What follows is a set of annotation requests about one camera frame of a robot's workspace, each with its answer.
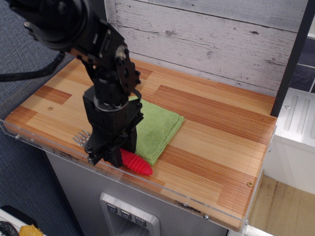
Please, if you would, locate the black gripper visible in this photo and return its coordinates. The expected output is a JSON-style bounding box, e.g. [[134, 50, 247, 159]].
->
[[83, 86, 143, 168]]

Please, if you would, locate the red handled metal fork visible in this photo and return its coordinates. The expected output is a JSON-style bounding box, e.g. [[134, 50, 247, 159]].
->
[[73, 130, 153, 176]]

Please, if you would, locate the green cloth napkin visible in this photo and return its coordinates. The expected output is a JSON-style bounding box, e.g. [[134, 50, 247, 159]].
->
[[135, 99, 185, 166]]

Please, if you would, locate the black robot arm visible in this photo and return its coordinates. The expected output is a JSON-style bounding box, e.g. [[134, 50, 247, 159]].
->
[[0, 0, 143, 167]]

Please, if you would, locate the silver toy fridge cabinet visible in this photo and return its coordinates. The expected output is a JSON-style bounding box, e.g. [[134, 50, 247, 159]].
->
[[47, 152, 228, 236]]

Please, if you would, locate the yellow object bottom left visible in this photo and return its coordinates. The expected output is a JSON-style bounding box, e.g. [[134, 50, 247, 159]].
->
[[19, 225, 44, 236]]

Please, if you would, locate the white toy sink counter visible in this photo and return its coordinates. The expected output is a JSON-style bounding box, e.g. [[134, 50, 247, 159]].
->
[[263, 88, 315, 194]]

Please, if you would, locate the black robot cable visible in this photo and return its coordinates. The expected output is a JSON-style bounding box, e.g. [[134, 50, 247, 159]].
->
[[0, 51, 66, 83]]

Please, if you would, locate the black braided cable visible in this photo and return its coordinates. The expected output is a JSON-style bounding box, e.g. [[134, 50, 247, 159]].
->
[[0, 220, 19, 236]]

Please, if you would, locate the black right frame post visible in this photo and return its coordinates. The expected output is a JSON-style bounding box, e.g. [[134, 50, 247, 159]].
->
[[270, 0, 315, 117]]

